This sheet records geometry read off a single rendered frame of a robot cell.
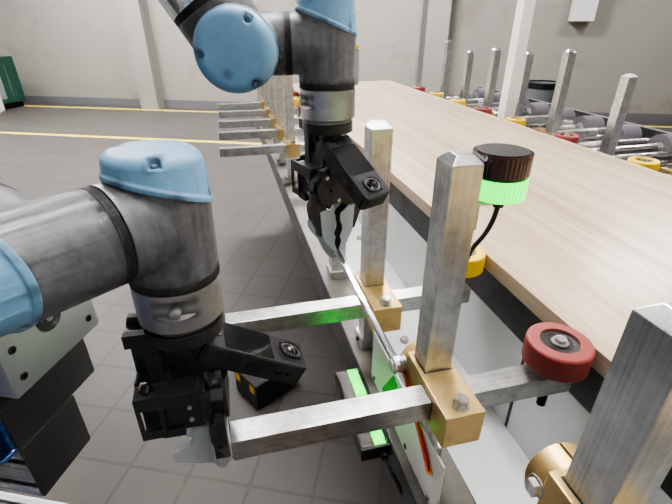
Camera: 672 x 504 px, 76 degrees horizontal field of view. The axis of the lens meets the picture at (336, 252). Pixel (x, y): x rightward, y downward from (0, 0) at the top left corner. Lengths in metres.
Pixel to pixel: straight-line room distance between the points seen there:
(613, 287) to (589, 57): 6.56
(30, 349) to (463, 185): 0.49
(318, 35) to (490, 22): 6.39
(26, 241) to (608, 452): 0.37
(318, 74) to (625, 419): 0.47
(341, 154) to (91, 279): 0.38
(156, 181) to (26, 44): 9.04
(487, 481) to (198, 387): 0.52
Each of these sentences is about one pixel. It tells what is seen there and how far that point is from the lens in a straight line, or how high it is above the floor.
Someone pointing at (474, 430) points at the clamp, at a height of 0.84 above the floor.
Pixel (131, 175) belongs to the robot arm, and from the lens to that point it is 0.33.
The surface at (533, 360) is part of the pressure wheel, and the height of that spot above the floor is 0.89.
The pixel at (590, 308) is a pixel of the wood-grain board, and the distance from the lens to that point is 0.72.
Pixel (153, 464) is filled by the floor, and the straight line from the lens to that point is 1.65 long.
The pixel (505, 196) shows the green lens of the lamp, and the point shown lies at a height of 1.11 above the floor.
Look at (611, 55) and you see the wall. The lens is 7.35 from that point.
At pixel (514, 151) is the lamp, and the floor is 1.14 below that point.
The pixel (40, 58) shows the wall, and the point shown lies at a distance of 9.23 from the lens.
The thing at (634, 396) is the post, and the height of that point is 1.07.
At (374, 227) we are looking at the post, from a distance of 0.72.
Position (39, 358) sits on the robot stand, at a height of 0.93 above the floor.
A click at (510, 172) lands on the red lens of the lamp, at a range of 0.46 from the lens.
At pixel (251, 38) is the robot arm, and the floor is 1.25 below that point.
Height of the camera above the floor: 1.26
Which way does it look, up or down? 28 degrees down
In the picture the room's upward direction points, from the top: straight up
